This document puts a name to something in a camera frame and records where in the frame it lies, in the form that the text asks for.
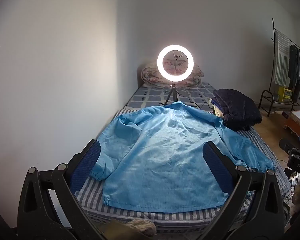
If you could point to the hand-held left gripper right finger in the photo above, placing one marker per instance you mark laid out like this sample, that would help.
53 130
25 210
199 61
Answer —
216 170

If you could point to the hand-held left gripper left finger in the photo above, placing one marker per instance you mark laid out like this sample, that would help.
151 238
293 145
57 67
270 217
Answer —
86 165

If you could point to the light blue jacket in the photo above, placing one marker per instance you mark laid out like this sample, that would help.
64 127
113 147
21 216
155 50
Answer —
165 155

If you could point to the dark hanging clothes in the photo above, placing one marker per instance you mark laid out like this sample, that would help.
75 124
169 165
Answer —
295 72

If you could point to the black metal clothes rack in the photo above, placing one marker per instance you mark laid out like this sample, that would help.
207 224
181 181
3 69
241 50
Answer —
273 27

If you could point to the wooden cabinet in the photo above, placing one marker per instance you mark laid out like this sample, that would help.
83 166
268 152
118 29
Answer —
288 123

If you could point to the cream folded garment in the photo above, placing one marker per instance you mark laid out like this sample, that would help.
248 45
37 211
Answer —
218 113

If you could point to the navy down jacket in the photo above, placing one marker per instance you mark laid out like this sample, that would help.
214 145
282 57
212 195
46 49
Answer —
240 110

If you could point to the yellow box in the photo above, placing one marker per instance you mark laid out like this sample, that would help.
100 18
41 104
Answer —
286 95

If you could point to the bed with striped sheet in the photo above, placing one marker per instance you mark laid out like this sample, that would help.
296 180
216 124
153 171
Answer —
140 218

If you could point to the beige fuzzy cloth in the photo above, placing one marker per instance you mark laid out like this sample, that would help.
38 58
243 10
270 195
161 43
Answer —
137 227

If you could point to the blue patterned bed sheet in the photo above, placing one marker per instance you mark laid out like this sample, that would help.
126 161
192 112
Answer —
150 97

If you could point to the striped hanging towel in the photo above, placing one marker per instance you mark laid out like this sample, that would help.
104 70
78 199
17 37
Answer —
281 60

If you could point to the folded floral quilt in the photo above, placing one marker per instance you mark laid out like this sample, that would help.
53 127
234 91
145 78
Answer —
150 76

